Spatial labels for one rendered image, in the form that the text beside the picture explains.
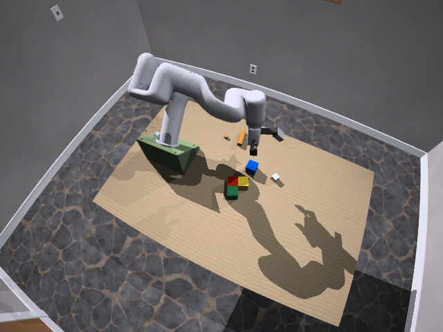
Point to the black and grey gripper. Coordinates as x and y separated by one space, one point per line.
254 138

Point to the yellow cube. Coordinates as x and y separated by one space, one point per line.
242 182

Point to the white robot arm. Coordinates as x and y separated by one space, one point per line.
167 82

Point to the blue cube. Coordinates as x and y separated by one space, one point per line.
251 167

